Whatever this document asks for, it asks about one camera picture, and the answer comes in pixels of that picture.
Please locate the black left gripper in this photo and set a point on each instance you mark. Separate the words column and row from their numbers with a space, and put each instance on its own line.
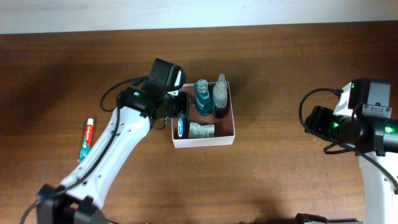
column 181, row 109

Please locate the blue white toothbrush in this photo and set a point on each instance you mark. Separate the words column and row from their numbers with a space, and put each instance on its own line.
column 181, row 124

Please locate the white sachet packet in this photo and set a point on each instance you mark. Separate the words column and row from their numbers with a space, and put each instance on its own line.
column 197, row 131

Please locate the teal mouthwash bottle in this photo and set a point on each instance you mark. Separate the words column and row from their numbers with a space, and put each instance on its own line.
column 202, row 97

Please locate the clear foam pump bottle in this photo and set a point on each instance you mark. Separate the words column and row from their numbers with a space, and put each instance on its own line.
column 220, row 97

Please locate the Colgate toothpaste tube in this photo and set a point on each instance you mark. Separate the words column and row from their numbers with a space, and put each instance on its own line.
column 87, row 139

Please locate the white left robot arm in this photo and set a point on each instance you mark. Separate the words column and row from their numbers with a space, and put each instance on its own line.
column 81, row 195

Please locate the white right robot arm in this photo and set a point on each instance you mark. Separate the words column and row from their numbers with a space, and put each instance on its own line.
column 365, row 131

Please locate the pink cardboard box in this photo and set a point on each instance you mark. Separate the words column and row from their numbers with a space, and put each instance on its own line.
column 224, row 128

